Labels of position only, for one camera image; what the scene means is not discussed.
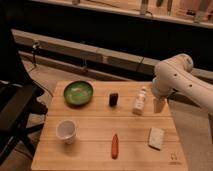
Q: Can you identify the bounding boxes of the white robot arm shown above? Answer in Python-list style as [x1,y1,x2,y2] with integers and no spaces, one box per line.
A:
[151,54,213,116]

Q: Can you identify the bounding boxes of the white small bottle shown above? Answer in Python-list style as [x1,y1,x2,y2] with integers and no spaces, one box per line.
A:
[132,86,147,115]

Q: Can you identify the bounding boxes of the white sponge block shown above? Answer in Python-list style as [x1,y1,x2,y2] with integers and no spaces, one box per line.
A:
[148,127,165,150]

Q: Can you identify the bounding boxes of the orange carrot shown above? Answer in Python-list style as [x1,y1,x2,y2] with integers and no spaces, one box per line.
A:
[111,134,119,159]

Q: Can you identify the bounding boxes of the wooden table board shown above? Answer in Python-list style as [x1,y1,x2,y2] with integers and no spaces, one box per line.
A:
[31,81,188,171]

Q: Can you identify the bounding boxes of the green bowl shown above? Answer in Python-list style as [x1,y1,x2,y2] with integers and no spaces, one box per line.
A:
[63,81,93,106]

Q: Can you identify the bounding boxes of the white paper cup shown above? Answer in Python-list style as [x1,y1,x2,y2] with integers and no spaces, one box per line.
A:
[56,120,76,144]

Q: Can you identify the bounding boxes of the black chair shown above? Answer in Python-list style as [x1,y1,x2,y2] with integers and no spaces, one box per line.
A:
[0,83,48,166]

